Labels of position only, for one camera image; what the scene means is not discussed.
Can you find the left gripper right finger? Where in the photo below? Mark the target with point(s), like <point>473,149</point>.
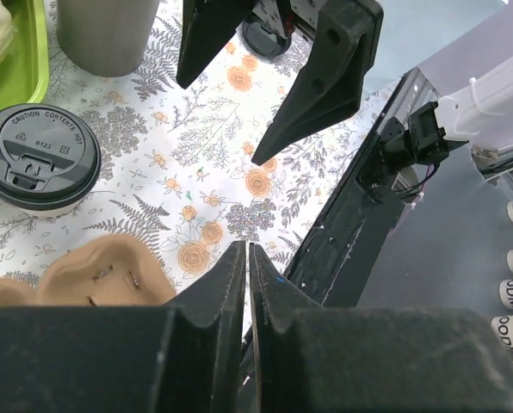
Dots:
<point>312,359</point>

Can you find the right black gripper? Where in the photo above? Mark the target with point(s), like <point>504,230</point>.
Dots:
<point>328,88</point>

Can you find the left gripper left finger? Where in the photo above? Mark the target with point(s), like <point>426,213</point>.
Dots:
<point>182,356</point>

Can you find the brown pulp cup carrier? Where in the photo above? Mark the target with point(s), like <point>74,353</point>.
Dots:
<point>110,270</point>

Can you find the black coffee lid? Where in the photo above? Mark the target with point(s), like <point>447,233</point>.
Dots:
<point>262,39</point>
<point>46,150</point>

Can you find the white paper coffee cup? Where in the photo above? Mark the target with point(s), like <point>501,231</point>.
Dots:
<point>43,205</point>

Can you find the floral table mat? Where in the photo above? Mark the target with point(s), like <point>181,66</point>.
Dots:
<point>177,170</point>

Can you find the grey straw holder cup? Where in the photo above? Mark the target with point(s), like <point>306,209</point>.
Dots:
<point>105,38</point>

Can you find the green plastic basket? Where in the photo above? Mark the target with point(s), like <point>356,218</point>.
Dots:
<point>24,73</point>

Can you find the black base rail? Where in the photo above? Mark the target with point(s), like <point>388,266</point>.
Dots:
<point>333,262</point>

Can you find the aluminium frame rail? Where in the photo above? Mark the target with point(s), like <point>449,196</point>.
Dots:
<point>495,165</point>

